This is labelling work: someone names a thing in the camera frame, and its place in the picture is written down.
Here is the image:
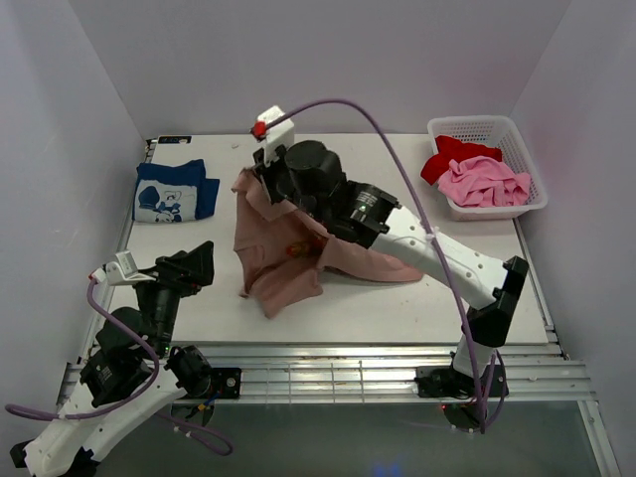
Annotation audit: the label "bright pink t-shirt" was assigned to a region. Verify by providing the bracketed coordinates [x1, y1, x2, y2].
[437, 156, 532, 208]

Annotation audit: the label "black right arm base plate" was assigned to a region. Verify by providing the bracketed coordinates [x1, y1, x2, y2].
[414, 365, 509, 399]

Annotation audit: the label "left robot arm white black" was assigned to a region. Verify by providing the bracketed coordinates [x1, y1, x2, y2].
[6, 240, 214, 476]

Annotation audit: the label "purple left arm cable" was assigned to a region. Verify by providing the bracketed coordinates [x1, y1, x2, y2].
[4, 280, 235, 456]

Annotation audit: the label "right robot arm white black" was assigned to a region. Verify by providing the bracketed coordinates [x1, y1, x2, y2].
[252, 140, 529, 398]

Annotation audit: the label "aluminium table frame rails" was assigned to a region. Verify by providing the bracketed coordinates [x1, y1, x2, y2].
[57, 342, 597, 406]

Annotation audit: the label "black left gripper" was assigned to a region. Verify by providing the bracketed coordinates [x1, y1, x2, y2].
[125, 238, 215, 355]

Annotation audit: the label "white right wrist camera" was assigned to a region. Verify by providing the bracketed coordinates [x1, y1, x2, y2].
[250, 105, 295, 167]

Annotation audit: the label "small blue label sticker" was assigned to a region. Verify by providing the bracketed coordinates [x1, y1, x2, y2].
[157, 135, 192, 144]

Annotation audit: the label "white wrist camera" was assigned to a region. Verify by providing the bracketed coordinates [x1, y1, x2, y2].
[88, 250, 138, 286]
[250, 105, 295, 167]

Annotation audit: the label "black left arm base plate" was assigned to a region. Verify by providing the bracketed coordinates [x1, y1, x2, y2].
[203, 368, 242, 400]

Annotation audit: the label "white plastic laundry basket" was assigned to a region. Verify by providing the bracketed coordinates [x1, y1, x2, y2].
[427, 115, 548, 222]

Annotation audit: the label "dusty pink printed t-shirt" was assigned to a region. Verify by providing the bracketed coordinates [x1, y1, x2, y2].
[232, 169, 423, 319]

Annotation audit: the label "folded blue printed t-shirt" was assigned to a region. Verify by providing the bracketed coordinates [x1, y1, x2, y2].
[132, 159, 221, 224]

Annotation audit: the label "red t-shirt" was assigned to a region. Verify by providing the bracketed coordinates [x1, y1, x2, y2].
[420, 135, 503, 186]

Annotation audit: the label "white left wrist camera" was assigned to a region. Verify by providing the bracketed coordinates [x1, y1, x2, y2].
[88, 250, 138, 286]

